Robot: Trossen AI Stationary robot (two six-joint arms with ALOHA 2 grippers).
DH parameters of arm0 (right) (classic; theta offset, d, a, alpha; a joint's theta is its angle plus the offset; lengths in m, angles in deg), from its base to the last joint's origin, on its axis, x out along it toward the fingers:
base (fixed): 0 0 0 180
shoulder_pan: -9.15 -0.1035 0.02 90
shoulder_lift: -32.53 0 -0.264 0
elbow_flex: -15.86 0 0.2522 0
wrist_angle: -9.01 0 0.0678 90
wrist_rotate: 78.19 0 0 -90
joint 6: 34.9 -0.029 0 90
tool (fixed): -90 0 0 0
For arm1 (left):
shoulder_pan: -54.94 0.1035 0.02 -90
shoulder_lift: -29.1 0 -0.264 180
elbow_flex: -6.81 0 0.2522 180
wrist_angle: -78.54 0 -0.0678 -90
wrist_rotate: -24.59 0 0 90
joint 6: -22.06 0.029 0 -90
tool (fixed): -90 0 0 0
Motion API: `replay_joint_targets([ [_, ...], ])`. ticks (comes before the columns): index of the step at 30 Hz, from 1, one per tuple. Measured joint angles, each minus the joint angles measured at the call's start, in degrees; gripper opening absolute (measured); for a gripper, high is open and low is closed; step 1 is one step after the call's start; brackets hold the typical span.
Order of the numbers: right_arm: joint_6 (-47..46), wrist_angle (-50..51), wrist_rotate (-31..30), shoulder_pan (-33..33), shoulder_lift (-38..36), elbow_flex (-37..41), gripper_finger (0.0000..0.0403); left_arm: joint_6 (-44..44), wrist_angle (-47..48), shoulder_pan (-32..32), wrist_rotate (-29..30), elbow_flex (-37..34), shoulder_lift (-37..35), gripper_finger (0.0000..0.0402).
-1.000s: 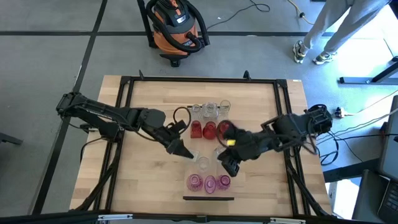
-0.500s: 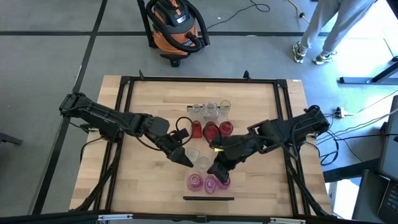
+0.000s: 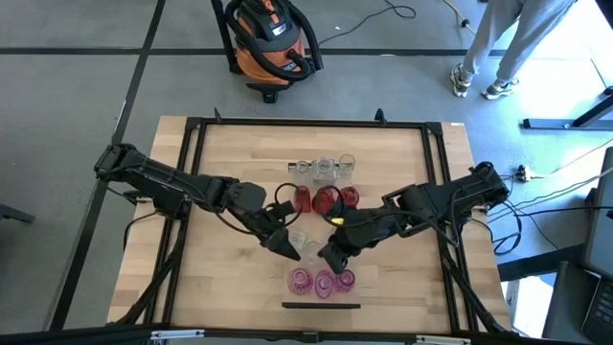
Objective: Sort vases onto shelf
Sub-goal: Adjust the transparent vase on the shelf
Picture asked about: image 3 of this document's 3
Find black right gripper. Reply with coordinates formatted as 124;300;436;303
317;210;401;276

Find black floor cable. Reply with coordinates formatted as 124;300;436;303
317;0;418;48

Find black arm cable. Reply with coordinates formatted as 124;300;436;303
313;184;347;227
213;181;307;236

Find black aluminium table frame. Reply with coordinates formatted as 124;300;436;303
112;117;511;336

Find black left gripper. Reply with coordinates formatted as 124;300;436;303
224;180;303;263

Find orange black shop vacuum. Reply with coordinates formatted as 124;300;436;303
223;0;325;104

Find short pink glass vase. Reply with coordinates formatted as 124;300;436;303
333;268;357;294

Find clear crackle glass decanter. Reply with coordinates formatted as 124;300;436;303
312;156;337;187

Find tall pink ribbed glass vase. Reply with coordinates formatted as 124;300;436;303
286;266;315;295

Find round red glass vase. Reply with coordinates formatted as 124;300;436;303
311;186;339;217

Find clear round cut-glass vase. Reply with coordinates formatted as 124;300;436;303
302;240;326;265

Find clear wide-mouth glass vase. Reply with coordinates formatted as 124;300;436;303
336;152;357;182

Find red pleated glass vase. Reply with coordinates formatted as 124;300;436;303
292;185;313;214

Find black metal pole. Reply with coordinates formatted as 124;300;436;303
210;0;243;76

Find grey table foot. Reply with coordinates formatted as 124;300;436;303
0;203;37;225

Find red ribbed cylinder glass vase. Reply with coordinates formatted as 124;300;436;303
339;185;361;209

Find dark monitor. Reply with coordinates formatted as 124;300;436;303
580;146;613;345

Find small clear square glass bottle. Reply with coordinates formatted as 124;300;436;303
286;228;308;252

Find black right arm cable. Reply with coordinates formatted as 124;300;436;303
313;184;347;227

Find yellow floor cable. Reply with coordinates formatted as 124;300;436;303
441;0;478;35

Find black desk foot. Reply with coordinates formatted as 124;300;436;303
521;85;613;131

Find person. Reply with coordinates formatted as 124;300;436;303
448;0;576;102

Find black overhead rig bar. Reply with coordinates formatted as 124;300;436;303
0;323;613;345

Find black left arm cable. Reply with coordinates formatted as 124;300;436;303
213;181;307;236

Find small clear glass vase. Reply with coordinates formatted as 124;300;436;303
290;160;313;187

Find black power cable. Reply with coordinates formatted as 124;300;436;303
491;194;613;258

